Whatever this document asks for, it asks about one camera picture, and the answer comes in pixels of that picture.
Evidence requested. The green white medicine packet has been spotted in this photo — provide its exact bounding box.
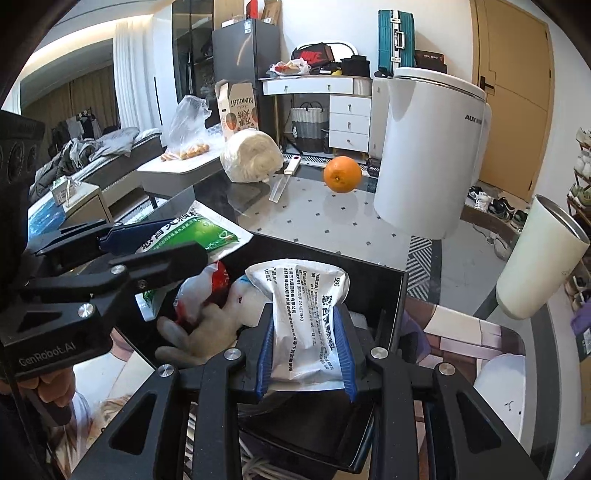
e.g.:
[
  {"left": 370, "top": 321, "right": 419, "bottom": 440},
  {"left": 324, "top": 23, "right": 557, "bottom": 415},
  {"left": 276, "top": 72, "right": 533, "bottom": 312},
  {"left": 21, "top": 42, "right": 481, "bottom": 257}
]
[{"left": 134, "top": 212, "right": 254, "bottom": 322}]

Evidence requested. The person's left hand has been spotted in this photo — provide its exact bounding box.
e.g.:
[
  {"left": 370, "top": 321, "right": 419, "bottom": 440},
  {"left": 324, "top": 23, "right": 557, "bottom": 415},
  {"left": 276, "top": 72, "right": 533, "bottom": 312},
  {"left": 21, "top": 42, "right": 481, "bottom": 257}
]
[{"left": 1, "top": 367, "right": 76, "bottom": 429}]

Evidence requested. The grey white side table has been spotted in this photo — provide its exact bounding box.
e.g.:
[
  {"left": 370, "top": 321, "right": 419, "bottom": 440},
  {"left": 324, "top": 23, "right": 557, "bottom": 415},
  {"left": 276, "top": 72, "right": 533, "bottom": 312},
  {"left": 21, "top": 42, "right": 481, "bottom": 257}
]
[{"left": 137, "top": 149, "right": 222, "bottom": 198}]

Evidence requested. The black storage box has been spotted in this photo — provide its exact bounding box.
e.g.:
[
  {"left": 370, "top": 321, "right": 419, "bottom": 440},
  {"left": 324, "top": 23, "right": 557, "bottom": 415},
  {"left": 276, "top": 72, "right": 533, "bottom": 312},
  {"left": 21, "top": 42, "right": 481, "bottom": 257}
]
[{"left": 155, "top": 235, "right": 407, "bottom": 472}]

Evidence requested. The clear bag of snacks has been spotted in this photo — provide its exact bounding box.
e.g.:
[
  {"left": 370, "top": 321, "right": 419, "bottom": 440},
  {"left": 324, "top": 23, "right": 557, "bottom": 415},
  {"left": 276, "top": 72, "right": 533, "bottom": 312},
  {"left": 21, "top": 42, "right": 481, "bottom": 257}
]
[{"left": 161, "top": 95, "right": 211, "bottom": 162}]

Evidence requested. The white cabbage in bag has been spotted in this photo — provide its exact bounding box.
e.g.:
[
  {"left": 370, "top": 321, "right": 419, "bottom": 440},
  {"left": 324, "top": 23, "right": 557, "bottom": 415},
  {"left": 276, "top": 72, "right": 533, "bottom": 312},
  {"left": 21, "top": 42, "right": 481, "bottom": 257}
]
[{"left": 221, "top": 129, "right": 284, "bottom": 183}]

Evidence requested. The orange fruit carton box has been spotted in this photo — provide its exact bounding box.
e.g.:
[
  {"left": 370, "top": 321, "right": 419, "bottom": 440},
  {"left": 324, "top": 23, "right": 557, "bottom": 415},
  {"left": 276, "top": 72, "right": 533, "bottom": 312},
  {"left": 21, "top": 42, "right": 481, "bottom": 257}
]
[{"left": 215, "top": 80, "right": 259, "bottom": 139}]

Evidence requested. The cream trash bin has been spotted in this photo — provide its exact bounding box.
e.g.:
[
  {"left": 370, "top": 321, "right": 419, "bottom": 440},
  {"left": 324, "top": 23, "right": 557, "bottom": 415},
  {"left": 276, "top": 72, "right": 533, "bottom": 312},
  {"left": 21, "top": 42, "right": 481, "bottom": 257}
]
[{"left": 496, "top": 195, "right": 590, "bottom": 320}]

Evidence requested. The woven basket under desk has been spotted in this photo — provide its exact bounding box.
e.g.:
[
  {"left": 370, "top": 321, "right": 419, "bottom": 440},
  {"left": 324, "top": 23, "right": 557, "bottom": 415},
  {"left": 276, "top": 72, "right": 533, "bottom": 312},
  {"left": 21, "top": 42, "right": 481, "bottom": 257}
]
[{"left": 290, "top": 101, "right": 329, "bottom": 152}]

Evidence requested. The black refrigerator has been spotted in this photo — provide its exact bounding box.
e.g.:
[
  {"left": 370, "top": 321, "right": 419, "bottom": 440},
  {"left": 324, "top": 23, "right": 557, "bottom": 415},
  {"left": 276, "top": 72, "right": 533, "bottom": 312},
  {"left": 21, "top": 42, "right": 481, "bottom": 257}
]
[{"left": 212, "top": 19, "right": 280, "bottom": 120}]

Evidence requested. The orange fruit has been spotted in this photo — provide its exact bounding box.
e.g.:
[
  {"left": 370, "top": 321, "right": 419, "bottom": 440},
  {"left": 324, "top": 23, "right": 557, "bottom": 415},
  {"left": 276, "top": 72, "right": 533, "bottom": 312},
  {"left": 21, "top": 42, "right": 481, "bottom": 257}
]
[{"left": 322, "top": 156, "right": 363, "bottom": 193}]

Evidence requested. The wooden shoe rack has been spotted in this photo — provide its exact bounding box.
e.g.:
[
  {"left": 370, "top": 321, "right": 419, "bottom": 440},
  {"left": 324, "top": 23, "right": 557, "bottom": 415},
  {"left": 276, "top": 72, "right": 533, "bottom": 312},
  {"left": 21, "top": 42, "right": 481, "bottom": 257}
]
[{"left": 566, "top": 128, "right": 591, "bottom": 225}]

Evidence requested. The red black shoe box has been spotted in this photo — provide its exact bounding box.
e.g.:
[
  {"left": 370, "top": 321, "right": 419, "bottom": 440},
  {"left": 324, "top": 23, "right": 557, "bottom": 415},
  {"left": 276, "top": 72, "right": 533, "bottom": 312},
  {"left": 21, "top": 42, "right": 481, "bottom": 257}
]
[{"left": 290, "top": 42, "right": 335, "bottom": 69}]

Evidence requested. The white desk with drawers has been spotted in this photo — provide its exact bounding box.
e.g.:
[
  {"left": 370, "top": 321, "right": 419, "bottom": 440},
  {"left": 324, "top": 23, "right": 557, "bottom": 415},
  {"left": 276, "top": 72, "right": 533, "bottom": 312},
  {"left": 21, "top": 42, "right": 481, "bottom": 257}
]
[{"left": 262, "top": 75, "right": 372, "bottom": 154}]

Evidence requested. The large white cylindrical appliance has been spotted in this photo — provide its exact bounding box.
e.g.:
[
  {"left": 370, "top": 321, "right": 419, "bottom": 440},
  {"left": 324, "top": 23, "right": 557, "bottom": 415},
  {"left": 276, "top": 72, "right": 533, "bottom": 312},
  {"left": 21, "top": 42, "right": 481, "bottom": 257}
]
[{"left": 374, "top": 67, "right": 492, "bottom": 240}]

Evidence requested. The teal suitcase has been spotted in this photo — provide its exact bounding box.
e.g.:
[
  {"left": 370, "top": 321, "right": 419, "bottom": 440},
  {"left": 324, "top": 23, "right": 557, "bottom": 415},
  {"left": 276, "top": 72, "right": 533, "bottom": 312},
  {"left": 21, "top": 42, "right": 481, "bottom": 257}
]
[{"left": 378, "top": 10, "right": 415, "bottom": 76}]

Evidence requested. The wooden door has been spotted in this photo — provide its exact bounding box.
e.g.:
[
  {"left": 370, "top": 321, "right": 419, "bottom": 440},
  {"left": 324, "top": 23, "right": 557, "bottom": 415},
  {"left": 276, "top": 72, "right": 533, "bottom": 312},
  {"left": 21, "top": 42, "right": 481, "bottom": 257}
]
[{"left": 470, "top": 1, "right": 554, "bottom": 201}]

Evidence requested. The white handled knife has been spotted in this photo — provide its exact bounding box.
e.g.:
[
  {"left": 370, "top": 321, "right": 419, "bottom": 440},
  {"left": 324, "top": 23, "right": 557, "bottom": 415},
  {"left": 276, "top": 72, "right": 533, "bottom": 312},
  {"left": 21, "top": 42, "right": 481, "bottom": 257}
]
[{"left": 269, "top": 155, "right": 301, "bottom": 203}]

